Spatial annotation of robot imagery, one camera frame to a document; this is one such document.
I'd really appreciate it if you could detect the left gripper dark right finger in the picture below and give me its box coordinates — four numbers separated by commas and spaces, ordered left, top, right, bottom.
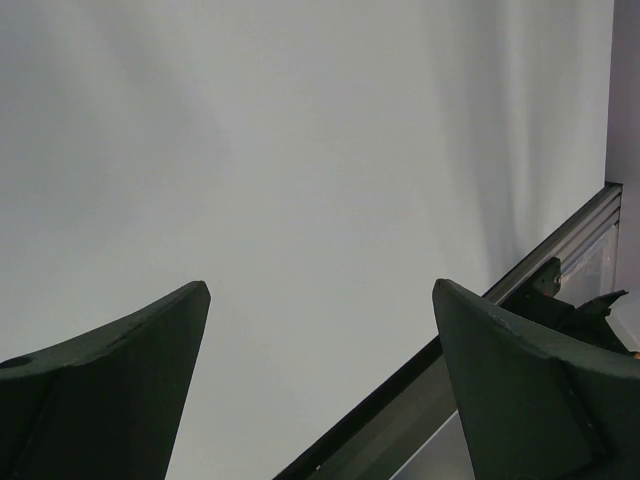
432, 279, 639, 479

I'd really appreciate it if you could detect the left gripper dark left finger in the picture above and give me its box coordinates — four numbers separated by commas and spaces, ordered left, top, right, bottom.
1, 281, 210, 479

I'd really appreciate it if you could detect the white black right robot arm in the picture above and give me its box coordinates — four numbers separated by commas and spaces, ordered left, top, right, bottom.
521, 257, 639, 359

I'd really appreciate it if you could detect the aluminium front frame rail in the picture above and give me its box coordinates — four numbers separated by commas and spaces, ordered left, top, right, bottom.
278, 183, 622, 479

